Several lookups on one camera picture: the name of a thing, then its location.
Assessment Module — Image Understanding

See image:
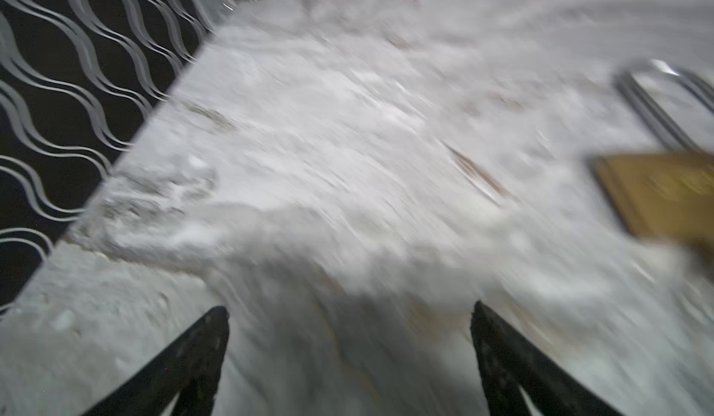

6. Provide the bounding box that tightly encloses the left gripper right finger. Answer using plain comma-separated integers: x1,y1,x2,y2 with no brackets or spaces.
470,301,619,415

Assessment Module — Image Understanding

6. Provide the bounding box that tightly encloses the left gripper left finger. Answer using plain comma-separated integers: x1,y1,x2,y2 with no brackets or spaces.
86,306,230,415

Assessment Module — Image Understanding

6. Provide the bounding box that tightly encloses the long shackle brass padlock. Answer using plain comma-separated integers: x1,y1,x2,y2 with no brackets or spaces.
589,59,713,250

